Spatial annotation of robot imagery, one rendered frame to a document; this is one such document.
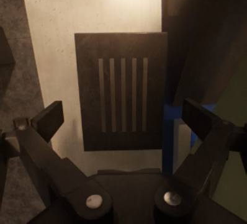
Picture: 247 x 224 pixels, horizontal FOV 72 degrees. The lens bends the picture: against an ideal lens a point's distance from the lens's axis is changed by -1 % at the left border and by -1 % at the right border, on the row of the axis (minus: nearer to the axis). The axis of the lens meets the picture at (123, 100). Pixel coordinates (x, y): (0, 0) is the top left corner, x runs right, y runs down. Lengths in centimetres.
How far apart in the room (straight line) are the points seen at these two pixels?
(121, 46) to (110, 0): 12
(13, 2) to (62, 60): 147
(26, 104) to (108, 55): 162
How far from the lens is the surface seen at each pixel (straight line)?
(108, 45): 25
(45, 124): 17
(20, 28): 176
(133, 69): 26
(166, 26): 67
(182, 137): 71
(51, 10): 37
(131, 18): 35
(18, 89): 183
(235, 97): 46
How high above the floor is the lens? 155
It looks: 74 degrees down
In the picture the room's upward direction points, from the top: 174 degrees clockwise
